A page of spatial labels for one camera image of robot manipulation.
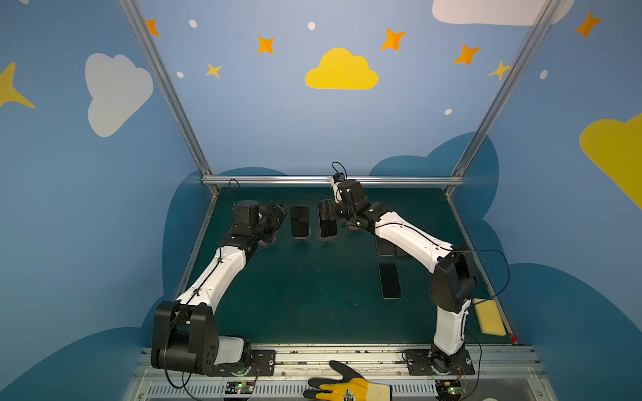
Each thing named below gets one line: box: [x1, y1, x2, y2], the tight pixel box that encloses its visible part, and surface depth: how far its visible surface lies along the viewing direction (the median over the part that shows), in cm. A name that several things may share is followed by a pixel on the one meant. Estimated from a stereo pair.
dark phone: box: [377, 261, 403, 300], surface depth 94 cm
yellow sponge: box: [472, 298, 507, 336], surface depth 84 cm
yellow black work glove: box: [303, 360, 393, 401], surface depth 70 cm
